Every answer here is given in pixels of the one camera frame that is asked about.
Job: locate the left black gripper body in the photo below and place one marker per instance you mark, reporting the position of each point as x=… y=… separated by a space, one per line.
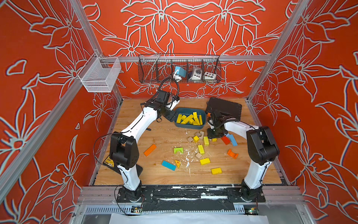
x=169 y=115

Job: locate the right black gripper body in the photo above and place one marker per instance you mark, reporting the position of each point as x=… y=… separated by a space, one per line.
x=214 y=133

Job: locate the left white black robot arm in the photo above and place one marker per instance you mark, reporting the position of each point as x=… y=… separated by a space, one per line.
x=124 y=150

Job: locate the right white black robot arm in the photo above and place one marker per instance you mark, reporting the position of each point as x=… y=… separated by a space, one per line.
x=262 y=149

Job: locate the yellow tilted block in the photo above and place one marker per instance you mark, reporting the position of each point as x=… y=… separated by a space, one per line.
x=206 y=140

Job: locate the natural wood block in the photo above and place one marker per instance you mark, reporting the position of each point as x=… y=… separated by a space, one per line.
x=200 y=134

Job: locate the light blue block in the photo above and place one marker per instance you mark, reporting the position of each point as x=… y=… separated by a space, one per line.
x=232 y=139

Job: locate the teal plastic bin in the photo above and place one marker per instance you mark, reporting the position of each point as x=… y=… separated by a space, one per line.
x=188 y=111

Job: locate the black plastic tool case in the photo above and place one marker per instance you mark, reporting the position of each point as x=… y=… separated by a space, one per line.
x=226 y=108

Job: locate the orange arch block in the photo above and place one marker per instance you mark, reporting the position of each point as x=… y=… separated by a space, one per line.
x=232 y=154

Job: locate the green arch block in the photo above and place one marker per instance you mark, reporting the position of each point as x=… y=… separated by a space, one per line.
x=178 y=150

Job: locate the blue white device in basket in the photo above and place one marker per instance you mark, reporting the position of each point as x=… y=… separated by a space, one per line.
x=179 y=73

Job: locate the orange flat block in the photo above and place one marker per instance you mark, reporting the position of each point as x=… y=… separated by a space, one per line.
x=150 y=150

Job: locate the grey white cube in basket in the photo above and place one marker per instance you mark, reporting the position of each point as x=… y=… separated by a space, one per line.
x=196 y=74

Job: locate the white dotted cube in basket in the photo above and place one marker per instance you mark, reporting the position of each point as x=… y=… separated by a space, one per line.
x=209 y=77

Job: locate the teal flat block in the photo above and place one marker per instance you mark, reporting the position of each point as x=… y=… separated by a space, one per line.
x=169 y=165

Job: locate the black flat pad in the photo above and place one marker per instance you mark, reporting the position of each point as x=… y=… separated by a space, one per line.
x=108 y=162

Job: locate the black wire wall basket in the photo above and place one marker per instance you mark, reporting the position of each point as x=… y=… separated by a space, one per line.
x=185 y=68

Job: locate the clear acrylic wall box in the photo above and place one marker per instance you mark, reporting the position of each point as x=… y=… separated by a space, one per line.
x=95 y=78

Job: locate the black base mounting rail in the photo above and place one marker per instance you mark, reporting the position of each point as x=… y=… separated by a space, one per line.
x=188 y=198

